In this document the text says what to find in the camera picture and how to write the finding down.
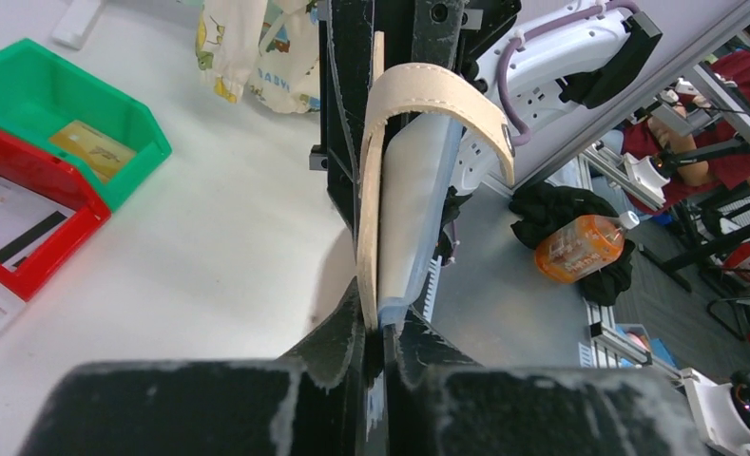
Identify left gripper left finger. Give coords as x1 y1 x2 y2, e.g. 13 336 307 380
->
20 282 364 455

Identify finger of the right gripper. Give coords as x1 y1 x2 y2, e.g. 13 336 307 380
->
318 1 375 238

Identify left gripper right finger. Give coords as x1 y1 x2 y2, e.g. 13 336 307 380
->
382 314 708 455

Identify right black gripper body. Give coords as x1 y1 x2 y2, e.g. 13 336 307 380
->
383 0 522 69

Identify beige card holder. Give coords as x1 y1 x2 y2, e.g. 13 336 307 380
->
356 31 514 333

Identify gold card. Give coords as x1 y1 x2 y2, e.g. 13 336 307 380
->
49 120 137 183

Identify white cards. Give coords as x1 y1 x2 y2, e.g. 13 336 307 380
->
0 177 75 271

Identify dinosaur print cloth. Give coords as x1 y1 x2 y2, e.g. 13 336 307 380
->
195 0 320 114

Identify black cloth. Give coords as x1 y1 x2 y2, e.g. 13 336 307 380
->
509 181 636 307

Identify orange bottle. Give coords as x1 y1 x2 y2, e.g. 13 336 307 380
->
534 211 640 284

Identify green plastic bin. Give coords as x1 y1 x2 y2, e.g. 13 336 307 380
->
0 39 172 211

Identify red plastic bin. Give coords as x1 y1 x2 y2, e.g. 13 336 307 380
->
0 129 111 301

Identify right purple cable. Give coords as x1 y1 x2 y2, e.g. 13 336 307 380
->
495 0 641 147

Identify white cable tray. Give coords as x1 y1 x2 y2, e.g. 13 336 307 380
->
421 256 443 322

